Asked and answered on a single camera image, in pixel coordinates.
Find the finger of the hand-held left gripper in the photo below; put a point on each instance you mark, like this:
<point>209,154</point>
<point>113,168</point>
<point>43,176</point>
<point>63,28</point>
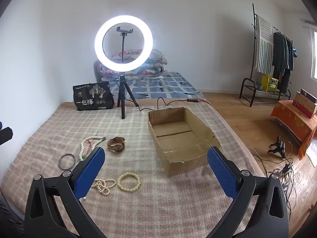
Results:
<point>5,135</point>

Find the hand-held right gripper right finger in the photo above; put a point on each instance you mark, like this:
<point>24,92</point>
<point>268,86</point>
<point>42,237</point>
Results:
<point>220,171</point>

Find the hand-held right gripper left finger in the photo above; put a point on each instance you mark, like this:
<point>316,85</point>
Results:
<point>92,168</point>

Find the grey bangle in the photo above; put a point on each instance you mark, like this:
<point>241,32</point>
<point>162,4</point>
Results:
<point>60,163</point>

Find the gold wristwatch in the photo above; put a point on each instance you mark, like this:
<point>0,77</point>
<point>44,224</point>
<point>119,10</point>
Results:
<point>116,144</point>

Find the cardboard box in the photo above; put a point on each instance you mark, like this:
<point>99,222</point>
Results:
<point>178,141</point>

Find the pink plaid blanket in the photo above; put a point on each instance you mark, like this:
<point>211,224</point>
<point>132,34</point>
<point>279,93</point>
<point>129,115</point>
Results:
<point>138,208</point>

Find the small black floor tripod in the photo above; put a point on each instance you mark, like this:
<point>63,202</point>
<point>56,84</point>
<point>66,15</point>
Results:
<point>279,147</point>

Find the black printed bag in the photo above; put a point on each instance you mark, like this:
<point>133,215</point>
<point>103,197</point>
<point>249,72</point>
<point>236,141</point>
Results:
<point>92,96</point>

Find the orange cloth covered table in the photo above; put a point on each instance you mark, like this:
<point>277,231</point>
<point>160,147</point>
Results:
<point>289,121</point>

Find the yellow box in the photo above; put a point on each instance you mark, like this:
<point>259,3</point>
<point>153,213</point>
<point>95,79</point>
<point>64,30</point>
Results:
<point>270,84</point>

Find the blue checkered bed sheet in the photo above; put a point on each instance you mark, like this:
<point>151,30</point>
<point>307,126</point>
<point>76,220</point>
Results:
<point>161,86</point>

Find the brown flat box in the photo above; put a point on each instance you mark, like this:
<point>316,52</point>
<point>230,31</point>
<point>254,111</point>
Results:
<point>305,104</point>

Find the dark flat box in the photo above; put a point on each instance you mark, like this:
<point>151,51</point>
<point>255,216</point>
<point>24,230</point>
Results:
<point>308,95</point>

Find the black clothes rack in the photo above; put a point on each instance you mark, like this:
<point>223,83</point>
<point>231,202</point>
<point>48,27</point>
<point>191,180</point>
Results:
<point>253,54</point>

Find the dark hanging clothes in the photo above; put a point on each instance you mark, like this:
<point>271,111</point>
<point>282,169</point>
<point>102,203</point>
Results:
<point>281,54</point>

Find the striped hanging cloth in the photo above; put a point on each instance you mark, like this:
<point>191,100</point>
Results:
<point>265,47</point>

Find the black phone holder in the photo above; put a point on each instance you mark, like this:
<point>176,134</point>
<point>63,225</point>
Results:
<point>124,29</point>

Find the window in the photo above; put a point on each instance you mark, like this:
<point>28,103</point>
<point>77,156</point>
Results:
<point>314,54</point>

